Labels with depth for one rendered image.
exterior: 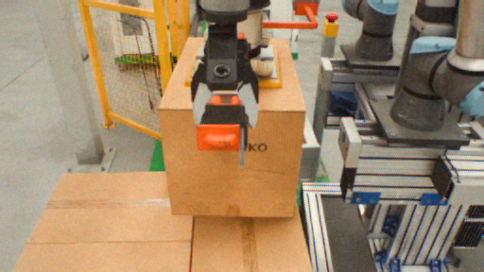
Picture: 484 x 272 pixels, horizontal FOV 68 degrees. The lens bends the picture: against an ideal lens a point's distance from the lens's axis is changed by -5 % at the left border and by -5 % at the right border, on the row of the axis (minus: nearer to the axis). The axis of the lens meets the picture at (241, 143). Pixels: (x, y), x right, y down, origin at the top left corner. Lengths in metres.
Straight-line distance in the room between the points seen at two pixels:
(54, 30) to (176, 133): 1.42
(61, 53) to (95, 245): 1.29
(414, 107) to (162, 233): 0.93
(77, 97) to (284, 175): 1.64
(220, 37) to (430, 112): 0.65
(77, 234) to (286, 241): 0.75
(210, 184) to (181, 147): 0.16
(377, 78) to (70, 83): 1.73
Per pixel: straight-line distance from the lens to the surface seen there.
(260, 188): 1.15
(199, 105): 0.65
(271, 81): 1.11
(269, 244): 1.33
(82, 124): 2.55
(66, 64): 2.39
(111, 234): 1.43
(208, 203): 1.20
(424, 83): 1.03
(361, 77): 1.52
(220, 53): 0.57
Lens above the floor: 1.56
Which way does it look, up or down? 34 degrees down
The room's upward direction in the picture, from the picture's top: straight up
